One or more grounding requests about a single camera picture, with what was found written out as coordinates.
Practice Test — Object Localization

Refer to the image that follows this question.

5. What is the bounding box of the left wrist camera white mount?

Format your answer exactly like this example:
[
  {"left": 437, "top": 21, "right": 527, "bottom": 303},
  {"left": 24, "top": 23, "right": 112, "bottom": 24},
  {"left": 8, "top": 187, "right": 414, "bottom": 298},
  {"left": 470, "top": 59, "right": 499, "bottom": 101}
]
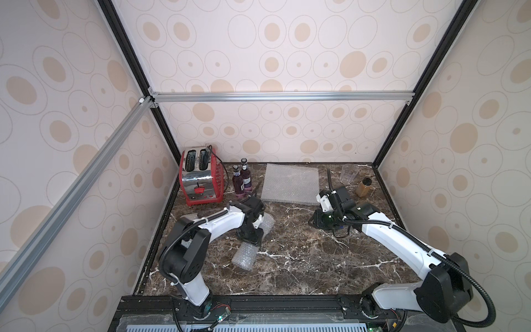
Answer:
[{"left": 253, "top": 215, "right": 264, "bottom": 229}]

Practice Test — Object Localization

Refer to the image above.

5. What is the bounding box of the purple bottle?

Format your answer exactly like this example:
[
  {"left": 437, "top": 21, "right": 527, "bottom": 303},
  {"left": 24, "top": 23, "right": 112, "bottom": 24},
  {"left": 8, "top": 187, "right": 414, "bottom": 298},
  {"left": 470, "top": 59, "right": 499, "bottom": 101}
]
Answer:
[
  {"left": 232, "top": 165, "right": 246, "bottom": 199},
  {"left": 241, "top": 158, "right": 253, "bottom": 193}
]

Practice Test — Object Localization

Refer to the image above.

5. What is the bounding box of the diagonal aluminium frame bar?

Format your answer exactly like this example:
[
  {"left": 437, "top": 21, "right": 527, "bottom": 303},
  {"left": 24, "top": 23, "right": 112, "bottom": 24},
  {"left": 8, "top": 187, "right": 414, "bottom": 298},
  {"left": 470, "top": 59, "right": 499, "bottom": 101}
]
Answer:
[{"left": 1, "top": 95, "right": 154, "bottom": 310}]

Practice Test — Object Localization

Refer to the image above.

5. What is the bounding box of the black right frame post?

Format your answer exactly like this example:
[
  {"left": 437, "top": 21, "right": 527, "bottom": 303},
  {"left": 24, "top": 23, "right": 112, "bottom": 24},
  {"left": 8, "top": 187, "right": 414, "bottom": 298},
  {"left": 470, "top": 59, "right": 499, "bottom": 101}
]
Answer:
[{"left": 372, "top": 0, "right": 480, "bottom": 170}]

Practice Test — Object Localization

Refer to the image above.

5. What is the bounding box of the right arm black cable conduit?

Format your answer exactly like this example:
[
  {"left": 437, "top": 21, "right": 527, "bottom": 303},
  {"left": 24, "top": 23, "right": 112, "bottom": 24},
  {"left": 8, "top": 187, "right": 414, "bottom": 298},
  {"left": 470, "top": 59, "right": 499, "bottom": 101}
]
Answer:
[{"left": 325, "top": 167, "right": 497, "bottom": 329}]

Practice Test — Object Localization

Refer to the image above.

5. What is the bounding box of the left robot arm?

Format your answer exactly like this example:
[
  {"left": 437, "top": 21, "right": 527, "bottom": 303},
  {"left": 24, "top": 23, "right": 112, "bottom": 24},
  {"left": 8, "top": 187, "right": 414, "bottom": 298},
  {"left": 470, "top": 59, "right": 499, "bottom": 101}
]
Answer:
[{"left": 158, "top": 196, "right": 265, "bottom": 307}]

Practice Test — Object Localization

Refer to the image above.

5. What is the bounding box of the red and chrome toaster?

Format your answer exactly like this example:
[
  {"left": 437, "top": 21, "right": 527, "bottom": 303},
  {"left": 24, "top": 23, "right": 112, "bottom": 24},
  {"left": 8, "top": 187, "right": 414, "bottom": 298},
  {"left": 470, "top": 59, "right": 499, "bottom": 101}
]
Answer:
[{"left": 179, "top": 145, "right": 225, "bottom": 206}]

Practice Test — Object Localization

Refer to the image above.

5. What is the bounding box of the horizontal aluminium frame bar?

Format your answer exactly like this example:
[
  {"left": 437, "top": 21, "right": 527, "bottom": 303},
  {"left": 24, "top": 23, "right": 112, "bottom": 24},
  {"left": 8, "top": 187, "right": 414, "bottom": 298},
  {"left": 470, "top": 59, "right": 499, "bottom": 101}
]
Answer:
[{"left": 152, "top": 91, "right": 415, "bottom": 103}]

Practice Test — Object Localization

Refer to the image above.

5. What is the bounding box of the stack of bubble wrap sheets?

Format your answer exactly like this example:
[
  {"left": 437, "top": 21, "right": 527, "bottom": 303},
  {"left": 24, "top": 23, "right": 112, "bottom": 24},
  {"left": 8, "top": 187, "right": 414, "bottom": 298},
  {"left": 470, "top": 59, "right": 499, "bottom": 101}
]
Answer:
[{"left": 261, "top": 164, "right": 319, "bottom": 206}]

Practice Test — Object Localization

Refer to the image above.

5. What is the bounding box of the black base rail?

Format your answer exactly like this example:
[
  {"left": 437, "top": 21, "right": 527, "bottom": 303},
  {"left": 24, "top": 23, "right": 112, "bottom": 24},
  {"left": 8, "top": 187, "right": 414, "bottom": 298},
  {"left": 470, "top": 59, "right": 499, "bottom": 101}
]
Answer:
[{"left": 108, "top": 295, "right": 464, "bottom": 331}]

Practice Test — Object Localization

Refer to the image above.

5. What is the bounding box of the black toaster power cord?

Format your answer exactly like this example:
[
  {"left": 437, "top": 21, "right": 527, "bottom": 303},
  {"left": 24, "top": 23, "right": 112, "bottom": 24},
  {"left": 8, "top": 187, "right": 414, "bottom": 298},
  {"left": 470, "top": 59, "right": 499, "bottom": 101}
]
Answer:
[{"left": 206, "top": 144, "right": 230, "bottom": 194}]

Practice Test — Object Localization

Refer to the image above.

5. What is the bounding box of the purple bottle rear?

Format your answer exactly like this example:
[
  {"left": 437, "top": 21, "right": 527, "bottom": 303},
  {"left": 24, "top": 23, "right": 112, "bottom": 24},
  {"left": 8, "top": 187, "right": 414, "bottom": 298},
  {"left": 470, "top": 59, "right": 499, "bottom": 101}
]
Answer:
[{"left": 241, "top": 158, "right": 253, "bottom": 193}]

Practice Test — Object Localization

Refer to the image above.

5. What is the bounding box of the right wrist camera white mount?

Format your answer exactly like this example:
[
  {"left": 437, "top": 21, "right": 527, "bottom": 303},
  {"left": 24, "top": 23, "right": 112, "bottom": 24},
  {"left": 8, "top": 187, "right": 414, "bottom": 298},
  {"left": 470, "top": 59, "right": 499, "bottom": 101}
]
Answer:
[{"left": 317, "top": 194, "right": 333, "bottom": 213}]

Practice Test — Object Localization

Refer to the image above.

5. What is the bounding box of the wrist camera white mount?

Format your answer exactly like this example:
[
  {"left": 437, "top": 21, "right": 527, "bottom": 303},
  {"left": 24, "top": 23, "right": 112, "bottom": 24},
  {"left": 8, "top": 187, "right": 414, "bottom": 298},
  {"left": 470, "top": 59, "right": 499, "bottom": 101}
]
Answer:
[
  {"left": 253, "top": 215, "right": 264, "bottom": 229},
  {"left": 317, "top": 194, "right": 333, "bottom": 213}
]

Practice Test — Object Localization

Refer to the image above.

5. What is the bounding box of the black left frame post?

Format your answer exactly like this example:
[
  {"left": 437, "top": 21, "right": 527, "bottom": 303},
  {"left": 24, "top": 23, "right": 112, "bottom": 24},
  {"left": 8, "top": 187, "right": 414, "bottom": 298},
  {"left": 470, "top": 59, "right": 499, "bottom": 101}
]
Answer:
[{"left": 97, "top": 0, "right": 181, "bottom": 163}]

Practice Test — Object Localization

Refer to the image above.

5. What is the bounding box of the black frame post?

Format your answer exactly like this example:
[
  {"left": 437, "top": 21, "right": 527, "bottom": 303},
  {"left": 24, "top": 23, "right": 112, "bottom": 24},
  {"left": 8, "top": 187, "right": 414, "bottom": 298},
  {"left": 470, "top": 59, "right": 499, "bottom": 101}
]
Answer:
[
  {"left": 97, "top": 0, "right": 181, "bottom": 163},
  {"left": 372, "top": 0, "right": 480, "bottom": 170}
]

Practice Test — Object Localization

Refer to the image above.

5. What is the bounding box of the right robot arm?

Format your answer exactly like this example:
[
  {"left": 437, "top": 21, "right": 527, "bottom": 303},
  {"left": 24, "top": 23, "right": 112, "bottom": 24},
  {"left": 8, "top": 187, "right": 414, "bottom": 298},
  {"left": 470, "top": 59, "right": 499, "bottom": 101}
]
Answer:
[{"left": 309, "top": 187, "right": 474, "bottom": 323}]

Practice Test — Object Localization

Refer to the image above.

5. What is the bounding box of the brown spice jar black lid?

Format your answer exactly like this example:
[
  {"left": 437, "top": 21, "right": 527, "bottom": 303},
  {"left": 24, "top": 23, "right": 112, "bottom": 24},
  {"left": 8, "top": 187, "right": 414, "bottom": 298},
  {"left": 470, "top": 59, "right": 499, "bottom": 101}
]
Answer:
[{"left": 355, "top": 177, "right": 372, "bottom": 198}]

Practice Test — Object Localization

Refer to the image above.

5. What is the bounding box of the clear drinking glass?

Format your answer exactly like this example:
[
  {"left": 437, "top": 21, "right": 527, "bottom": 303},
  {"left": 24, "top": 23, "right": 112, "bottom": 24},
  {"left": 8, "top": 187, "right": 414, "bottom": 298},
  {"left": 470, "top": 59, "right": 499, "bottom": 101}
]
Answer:
[{"left": 340, "top": 164, "right": 359, "bottom": 185}]

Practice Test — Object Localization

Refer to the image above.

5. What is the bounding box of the purple bottle middle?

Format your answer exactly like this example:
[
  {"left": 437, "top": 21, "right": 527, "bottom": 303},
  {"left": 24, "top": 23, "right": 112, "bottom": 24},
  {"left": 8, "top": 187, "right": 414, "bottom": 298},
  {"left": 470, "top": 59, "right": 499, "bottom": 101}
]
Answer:
[{"left": 232, "top": 165, "right": 246, "bottom": 199}]

